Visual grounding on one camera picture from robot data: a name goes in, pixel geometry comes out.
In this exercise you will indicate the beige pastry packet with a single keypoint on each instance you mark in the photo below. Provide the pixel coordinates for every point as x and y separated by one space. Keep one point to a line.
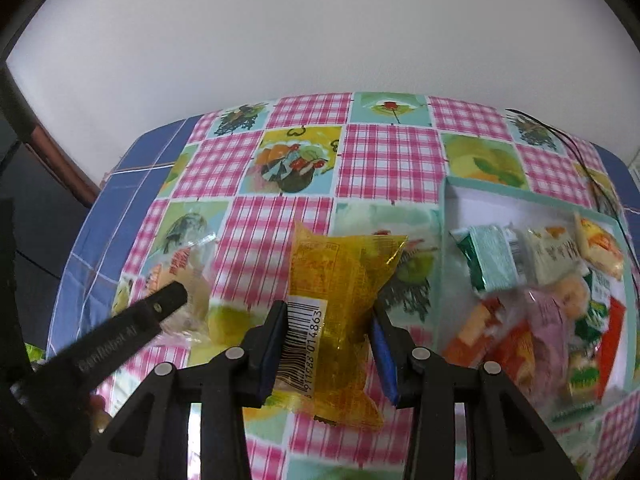
552 255

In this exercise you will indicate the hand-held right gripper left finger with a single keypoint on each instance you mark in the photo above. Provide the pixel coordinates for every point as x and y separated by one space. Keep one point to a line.
272 355

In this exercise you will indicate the brown wooden bed frame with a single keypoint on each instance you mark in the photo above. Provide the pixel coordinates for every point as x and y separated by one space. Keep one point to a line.
45 145

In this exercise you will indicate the round cracker packet green label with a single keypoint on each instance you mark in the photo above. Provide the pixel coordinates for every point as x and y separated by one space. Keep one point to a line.
595 310

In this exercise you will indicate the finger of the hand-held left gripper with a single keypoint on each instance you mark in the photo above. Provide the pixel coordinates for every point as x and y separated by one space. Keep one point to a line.
135 330

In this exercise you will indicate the orange and beige snack packet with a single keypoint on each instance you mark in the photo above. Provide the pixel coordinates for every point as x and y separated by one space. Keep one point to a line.
600 245

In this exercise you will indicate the clear packet of white cakes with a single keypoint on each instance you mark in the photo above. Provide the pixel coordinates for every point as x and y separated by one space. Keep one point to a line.
192 280

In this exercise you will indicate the red peanut snack packet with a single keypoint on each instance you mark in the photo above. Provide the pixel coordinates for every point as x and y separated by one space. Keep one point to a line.
515 360

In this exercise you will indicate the pink checked picture tablecloth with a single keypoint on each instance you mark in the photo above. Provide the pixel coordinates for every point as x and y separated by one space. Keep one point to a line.
390 160

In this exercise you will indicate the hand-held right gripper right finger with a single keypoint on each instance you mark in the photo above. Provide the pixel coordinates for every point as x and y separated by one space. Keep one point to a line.
385 360

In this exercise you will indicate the teal cardboard box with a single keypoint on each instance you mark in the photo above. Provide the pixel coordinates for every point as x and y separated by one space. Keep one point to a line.
480 195

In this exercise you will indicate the red-orange patterned snack packet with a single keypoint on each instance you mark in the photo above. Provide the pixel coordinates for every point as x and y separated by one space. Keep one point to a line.
615 330

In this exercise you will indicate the dark furniture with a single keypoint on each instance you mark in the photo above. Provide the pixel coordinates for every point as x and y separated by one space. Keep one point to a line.
45 230

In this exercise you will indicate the pink snack packet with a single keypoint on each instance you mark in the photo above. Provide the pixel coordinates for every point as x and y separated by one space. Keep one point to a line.
547 330

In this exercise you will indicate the yellow translucent snack packet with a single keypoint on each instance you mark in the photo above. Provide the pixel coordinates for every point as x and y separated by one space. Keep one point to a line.
340 285

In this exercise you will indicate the silver and mint snack packet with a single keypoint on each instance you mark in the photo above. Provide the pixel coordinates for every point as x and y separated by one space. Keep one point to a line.
517 252

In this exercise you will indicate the small peach jelly cup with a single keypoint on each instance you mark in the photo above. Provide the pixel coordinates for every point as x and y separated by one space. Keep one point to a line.
572 292

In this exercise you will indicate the green biscuit packet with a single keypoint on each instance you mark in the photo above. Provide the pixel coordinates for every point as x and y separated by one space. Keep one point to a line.
490 260

